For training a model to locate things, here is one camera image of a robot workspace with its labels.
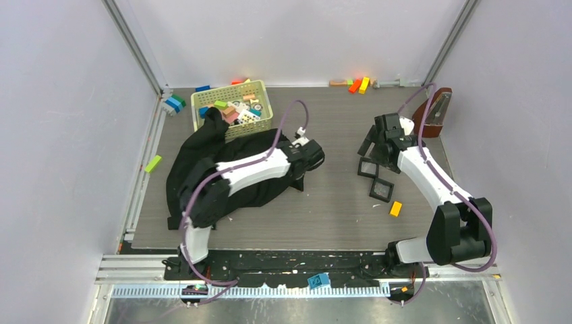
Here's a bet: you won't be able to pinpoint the lime green block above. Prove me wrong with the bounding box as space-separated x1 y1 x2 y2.
144 155 163 173

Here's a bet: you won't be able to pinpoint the yellow block on table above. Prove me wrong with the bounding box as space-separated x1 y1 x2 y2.
389 201 403 217

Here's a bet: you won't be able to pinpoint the brown wooden metronome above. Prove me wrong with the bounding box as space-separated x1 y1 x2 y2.
412 87 453 138

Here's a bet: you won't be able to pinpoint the orange block at wall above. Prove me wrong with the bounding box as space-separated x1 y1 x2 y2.
348 79 362 94

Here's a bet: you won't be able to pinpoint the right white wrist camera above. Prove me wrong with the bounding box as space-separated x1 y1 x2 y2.
399 116 415 136

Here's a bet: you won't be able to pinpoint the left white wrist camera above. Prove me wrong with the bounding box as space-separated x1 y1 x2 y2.
292 127 310 147

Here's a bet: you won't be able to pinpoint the yellow block at wall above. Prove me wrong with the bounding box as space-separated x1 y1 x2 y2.
358 77 370 95

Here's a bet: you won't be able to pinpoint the black button shirt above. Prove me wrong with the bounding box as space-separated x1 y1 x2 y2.
166 108 325 230

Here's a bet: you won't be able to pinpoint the blue toy brick front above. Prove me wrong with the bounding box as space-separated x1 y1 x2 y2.
307 273 330 290

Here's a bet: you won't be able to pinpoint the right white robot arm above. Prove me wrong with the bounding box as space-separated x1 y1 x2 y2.
358 113 497 277

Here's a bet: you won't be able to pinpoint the tan wooden block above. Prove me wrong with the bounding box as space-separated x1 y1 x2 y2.
329 80 347 86

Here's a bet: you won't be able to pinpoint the pale green plastic basket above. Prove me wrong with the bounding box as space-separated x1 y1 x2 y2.
190 80 273 140

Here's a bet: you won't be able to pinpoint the black square box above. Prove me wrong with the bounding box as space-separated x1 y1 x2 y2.
369 178 395 203
357 157 379 179

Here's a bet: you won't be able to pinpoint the toy blocks in basket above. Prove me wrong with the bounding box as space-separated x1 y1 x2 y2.
198 94 264 125

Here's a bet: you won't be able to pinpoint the stacked blue green bricks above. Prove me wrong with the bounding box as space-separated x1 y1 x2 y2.
162 94 187 116

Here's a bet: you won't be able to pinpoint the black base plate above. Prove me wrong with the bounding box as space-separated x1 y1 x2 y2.
162 250 429 288

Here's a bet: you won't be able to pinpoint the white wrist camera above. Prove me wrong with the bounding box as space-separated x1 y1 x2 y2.
399 116 415 136
292 127 310 147

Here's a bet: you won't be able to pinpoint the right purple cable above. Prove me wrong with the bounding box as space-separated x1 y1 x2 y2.
397 82 498 307

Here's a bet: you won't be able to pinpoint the blue block behind basket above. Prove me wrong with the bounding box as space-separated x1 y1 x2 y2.
195 85 211 92

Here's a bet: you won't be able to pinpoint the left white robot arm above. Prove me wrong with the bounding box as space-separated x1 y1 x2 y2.
179 140 325 279

